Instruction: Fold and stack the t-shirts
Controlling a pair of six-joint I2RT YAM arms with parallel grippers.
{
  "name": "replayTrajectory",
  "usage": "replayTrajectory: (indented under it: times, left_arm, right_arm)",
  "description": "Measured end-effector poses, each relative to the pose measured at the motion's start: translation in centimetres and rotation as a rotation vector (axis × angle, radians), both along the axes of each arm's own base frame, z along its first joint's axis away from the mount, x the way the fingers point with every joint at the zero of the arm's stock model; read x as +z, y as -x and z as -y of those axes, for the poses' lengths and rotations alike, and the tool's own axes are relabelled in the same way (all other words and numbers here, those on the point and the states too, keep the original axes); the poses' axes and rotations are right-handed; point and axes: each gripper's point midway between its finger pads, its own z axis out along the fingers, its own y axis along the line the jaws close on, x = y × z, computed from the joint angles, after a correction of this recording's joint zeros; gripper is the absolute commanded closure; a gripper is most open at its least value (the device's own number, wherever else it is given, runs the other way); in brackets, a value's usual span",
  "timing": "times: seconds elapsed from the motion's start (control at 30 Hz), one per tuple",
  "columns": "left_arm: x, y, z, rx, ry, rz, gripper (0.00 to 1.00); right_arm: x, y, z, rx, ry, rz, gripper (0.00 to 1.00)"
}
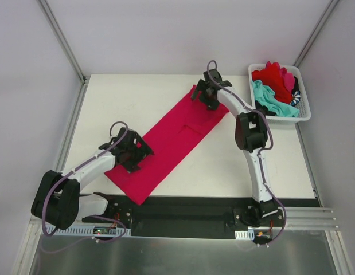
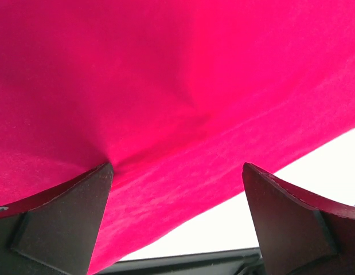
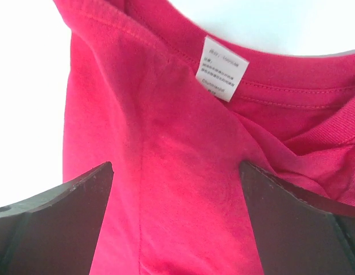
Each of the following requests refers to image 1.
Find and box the magenta pink t shirt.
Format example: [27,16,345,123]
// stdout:
[105,86,228,205]

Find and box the white plastic laundry basket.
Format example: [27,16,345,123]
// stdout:
[248,64,311,125]

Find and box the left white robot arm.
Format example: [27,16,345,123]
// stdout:
[31,127,154,237]

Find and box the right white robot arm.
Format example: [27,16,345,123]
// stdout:
[191,69,278,227]

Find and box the black t shirt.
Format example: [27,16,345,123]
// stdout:
[255,101,276,116]

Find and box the teal t shirt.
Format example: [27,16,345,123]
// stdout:
[251,80,299,117]

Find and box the red t shirt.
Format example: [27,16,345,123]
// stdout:
[252,61,292,104]

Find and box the black white patterned garment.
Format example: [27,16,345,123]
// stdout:
[290,89,301,107]

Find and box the left white cable duct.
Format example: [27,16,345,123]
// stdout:
[54,225,131,238]

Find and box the white cable duct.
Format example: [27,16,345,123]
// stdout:
[234,229,272,241]
[54,225,131,238]

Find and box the left aluminium frame post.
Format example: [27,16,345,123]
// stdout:
[38,0,89,84]

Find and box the aluminium frame post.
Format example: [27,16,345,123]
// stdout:
[38,0,89,84]
[293,0,341,67]

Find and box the right white cable duct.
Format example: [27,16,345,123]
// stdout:
[234,229,272,241]

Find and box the aluminium front rail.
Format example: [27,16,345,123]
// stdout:
[285,207,340,231]

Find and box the right aluminium frame post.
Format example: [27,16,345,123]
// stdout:
[293,0,341,67]

